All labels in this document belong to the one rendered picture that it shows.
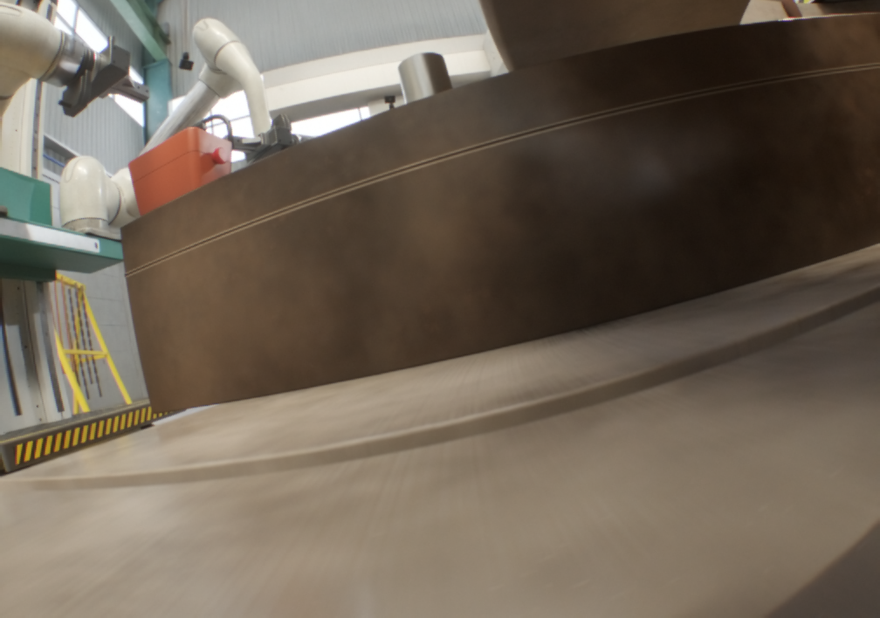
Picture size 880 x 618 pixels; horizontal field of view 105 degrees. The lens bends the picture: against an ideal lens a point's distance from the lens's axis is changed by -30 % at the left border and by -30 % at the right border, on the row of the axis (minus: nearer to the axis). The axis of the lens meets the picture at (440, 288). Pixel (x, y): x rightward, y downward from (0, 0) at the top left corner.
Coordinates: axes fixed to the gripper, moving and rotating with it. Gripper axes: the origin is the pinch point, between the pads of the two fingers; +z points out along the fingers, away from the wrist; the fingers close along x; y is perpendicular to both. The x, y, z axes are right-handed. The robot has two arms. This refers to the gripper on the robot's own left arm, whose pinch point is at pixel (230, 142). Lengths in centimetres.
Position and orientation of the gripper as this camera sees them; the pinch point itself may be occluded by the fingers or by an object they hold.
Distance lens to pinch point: 112.6
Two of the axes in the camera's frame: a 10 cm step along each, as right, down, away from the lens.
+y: 2.4, 9.7, -0.6
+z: -5.6, 0.9, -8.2
